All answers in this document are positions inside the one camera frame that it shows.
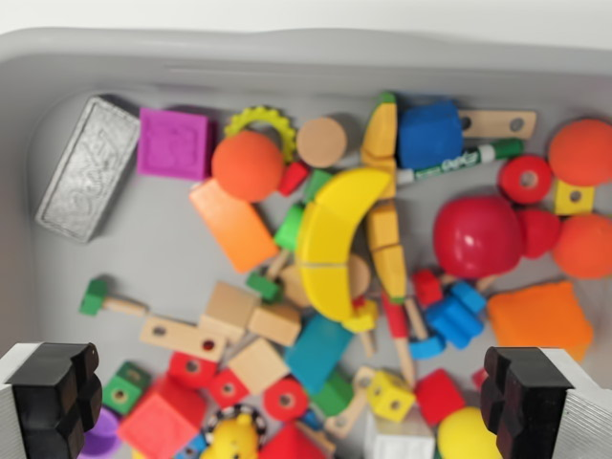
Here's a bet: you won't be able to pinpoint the black-padded silver gripper left finger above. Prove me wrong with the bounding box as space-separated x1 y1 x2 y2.
0 341 104 459

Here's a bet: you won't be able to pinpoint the black-padded silver gripper right finger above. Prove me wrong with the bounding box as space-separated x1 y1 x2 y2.
480 346 612 459

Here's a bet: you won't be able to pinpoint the grey plastic bin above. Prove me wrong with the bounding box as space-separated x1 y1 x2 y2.
0 26 612 459

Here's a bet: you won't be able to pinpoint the purple round disc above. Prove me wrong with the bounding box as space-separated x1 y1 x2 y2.
76 406 123 459

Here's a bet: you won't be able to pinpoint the yellow ball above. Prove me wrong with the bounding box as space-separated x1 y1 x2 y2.
437 405 498 459

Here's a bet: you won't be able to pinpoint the orange ridged block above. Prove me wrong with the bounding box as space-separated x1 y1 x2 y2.
486 280 594 362

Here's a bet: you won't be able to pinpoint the green cube with hole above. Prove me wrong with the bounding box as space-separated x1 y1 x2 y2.
101 361 153 416

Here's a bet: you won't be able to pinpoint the plain red cube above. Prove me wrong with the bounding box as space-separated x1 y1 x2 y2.
413 367 468 426

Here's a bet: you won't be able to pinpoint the green-headed wooden toy bolt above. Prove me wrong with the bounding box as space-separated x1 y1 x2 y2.
78 276 147 317
246 248 293 302

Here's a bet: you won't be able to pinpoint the blue ribbed toy nut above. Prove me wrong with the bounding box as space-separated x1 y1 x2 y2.
425 281 488 349

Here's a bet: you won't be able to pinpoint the large red textured block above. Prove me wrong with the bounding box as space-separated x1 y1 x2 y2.
117 377 211 459

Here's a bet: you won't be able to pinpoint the white block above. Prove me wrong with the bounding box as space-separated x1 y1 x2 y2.
365 413 436 459

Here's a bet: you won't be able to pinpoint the red cube with hole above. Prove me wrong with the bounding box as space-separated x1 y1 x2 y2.
206 367 251 410
167 351 219 391

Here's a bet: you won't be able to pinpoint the wooden strip with holes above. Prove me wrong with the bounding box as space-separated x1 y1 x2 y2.
139 315 227 364
324 365 379 436
456 109 537 141

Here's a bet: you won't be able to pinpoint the yellow cube several holes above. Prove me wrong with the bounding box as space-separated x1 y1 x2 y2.
365 370 416 422

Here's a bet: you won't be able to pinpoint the small red bolt head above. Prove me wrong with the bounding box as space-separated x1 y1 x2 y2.
411 270 446 310

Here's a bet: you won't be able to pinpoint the red wooden toy screwdriver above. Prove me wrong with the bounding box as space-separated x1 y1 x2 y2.
381 294 417 386

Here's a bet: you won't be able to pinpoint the orange foam ball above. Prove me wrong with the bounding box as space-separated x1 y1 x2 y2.
552 213 612 280
548 119 612 187
211 131 285 204

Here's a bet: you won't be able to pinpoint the small red half ball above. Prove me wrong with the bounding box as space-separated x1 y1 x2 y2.
518 208 561 259

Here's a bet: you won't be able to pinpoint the large red toy apple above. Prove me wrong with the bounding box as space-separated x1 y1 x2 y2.
433 194 525 280

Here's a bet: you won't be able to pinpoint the small yellow wooden block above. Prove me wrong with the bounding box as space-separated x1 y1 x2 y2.
341 298 379 334

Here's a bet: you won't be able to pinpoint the yellow rubber duck toy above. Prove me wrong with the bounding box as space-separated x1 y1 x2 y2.
200 413 264 459

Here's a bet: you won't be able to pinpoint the dark green block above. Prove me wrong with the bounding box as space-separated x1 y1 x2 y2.
310 370 368 417

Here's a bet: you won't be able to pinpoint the yellow cube single hole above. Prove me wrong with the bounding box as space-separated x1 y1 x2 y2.
554 180 596 217

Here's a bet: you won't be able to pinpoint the plain wooden cube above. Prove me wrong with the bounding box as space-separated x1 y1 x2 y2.
227 338 292 396
198 280 262 343
247 303 302 348

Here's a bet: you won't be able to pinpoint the flat wooden disc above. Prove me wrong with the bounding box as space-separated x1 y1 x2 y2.
279 252 372 307

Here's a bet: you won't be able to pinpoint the red wooden wheel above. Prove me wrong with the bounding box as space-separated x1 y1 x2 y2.
500 154 554 205

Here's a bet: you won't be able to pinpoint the teal rectangular block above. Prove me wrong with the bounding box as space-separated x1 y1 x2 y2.
284 313 355 396

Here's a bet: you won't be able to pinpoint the silver embossed metal bar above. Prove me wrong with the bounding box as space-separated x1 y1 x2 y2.
35 94 142 245

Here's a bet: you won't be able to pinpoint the red cylinder with hole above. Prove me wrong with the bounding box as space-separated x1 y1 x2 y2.
262 376 310 423

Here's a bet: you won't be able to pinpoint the green dry-erase marker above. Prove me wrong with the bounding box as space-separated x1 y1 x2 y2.
396 138 526 186

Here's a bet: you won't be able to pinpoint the red pyramid block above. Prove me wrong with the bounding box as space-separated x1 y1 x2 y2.
257 423 329 459

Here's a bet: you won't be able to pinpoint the orange rectangular block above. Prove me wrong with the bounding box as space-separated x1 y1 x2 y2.
188 179 280 274

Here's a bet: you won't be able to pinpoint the large yellow toy banana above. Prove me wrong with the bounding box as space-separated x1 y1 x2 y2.
295 166 393 321

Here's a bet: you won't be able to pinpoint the purple cube block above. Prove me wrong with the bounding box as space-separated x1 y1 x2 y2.
137 107 216 182

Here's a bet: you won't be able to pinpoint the blue foam block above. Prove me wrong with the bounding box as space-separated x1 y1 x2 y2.
396 98 465 169

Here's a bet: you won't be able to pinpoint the bright green wooden block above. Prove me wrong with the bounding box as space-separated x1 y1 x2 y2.
273 203 307 252

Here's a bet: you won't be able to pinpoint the small green wooden block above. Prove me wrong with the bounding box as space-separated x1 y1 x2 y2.
303 169 334 202

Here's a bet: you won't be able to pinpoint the small red wooden block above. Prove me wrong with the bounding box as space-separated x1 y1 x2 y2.
276 161 310 197

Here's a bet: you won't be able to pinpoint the plain wooden cylinder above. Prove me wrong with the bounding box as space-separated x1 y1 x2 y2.
295 114 358 168

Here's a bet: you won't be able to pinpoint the blue half ring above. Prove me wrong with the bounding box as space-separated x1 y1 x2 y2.
408 334 447 361

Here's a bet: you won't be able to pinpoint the black white checkered ring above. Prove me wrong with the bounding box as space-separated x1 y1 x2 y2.
209 404 269 446

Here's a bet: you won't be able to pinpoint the yellow-green gear ring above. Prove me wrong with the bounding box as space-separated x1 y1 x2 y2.
224 105 298 166

